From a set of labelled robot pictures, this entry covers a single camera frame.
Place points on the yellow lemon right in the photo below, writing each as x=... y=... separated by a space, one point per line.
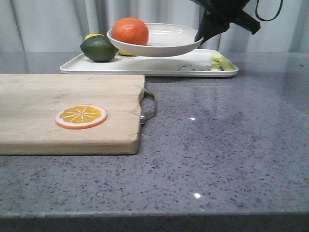
x=123 y=53

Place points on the yellow green item on tray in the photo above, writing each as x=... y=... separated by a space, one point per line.
x=220 y=63

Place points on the yellow lemon left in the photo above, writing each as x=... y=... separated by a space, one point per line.
x=92 y=35

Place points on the metal cutting board handle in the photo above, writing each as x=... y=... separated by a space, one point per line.
x=148 y=106

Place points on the yellow lemon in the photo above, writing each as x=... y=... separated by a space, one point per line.
x=123 y=53
x=92 y=35

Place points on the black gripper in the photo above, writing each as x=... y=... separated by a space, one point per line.
x=219 y=14

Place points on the green lime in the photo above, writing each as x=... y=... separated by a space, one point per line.
x=99 y=49

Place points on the wooden cutting board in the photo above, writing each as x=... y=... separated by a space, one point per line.
x=30 y=102

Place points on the beige round plate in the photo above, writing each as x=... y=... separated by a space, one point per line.
x=165 y=40

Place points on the white rectangular tray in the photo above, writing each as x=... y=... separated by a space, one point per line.
x=193 y=64

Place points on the orange slice toy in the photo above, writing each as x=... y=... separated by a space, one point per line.
x=81 y=117

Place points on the orange mandarin fruit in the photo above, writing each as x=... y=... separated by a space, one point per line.
x=131 y=30

